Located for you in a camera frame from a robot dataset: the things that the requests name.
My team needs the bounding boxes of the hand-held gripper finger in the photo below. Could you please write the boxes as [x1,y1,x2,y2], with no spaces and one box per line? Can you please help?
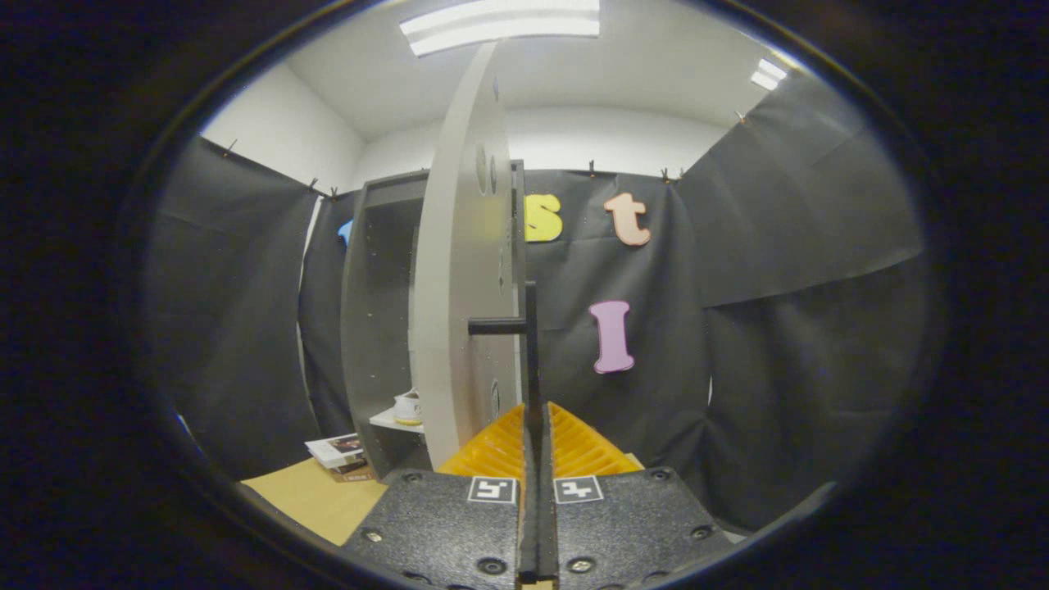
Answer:
[538,402,735,590]
[340,402,538,590]

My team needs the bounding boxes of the light grey shoe cabinet door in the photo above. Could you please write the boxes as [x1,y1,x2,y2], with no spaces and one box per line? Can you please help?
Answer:
[410,41,543,472]

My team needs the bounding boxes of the grey shoe cabinet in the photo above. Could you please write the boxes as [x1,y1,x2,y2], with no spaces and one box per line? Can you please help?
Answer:
[340,160,527,484]

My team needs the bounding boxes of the black backdrop cloth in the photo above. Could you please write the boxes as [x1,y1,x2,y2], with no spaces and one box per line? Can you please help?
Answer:
[143,70,927,533]

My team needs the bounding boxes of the large ceiling light panel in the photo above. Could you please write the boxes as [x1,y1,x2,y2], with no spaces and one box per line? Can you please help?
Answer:
[399,0,602,58]

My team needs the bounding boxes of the small ceiling light panel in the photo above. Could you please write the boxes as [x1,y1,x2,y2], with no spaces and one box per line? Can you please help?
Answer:
[750,57,788,93]

